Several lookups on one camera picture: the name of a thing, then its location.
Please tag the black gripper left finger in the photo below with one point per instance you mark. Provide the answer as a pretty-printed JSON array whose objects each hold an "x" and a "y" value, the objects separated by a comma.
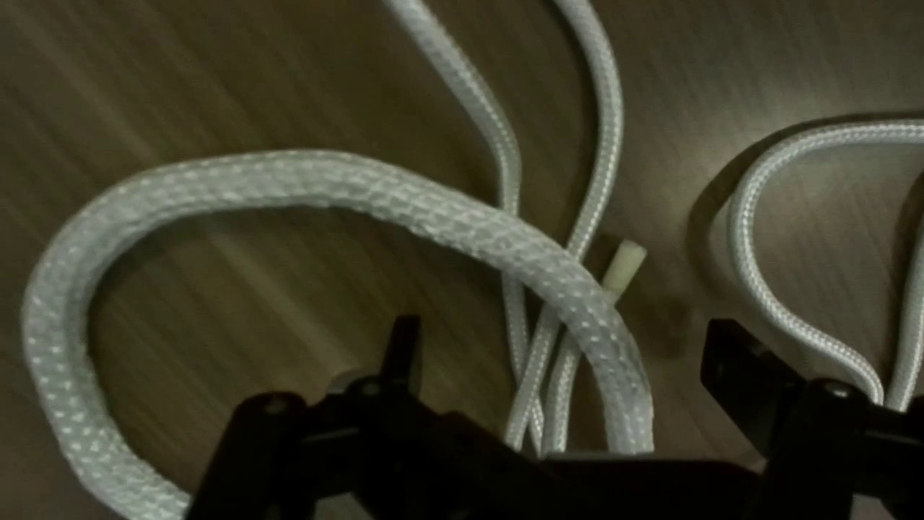
[{"x": 403, "y": 350}]

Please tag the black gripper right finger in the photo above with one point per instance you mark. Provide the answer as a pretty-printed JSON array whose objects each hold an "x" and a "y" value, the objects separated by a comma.
[{"x": 745, "y": 379}]

